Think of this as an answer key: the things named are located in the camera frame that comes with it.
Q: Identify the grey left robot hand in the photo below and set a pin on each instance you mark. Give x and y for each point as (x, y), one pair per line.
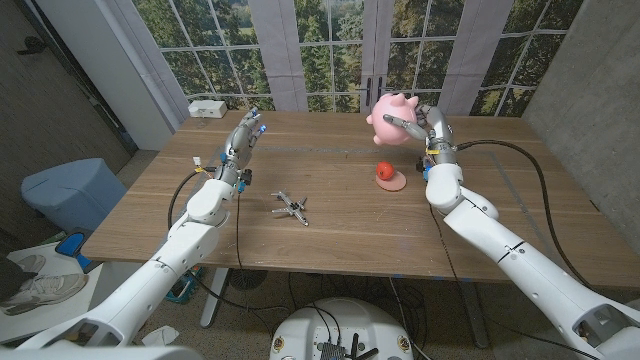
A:
(240, 147)

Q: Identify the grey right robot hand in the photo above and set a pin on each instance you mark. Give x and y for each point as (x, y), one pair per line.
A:
(440, 137)

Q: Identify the pink plastic piggy bank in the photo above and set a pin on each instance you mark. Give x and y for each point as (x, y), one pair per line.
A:
(390, 105)

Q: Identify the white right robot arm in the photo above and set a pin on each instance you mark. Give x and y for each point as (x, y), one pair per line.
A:
(520, 260)

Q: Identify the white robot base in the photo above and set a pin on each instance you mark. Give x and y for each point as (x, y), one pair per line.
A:
(345, 325)

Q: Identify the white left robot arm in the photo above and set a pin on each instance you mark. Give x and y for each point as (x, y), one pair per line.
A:
(185, 247)

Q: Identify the grey toy airplane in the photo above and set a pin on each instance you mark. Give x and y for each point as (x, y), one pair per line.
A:
(292, 206)

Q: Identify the white power box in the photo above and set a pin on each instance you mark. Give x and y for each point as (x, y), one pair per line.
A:
(207, 109)

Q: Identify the pink round coaster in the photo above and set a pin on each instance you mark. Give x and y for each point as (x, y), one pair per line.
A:
(395, 184)

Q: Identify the printed window backdrop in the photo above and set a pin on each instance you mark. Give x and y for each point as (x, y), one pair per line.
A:
(320, 65)

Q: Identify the white table leg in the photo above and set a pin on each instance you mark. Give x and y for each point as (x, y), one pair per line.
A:
(215, 300)

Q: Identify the blue-grey bin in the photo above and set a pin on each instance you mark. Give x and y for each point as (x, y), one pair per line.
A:
(75, 195)

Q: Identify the grey table leg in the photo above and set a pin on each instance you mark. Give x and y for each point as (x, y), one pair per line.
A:
(475, 315)

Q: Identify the crumpled white paper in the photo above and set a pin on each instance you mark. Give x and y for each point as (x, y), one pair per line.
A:
(160, 336)

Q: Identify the grey sneaker with white sole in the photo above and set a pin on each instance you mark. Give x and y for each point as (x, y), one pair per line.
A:
(30, 264)
(45, 292)

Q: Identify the white floor board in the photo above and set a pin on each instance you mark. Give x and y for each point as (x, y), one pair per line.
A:
(60, 320)

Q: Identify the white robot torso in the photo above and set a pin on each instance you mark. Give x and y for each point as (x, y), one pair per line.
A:
(100, 354)

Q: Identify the dark trouser leg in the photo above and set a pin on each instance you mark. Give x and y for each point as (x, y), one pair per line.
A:
(7, 280)

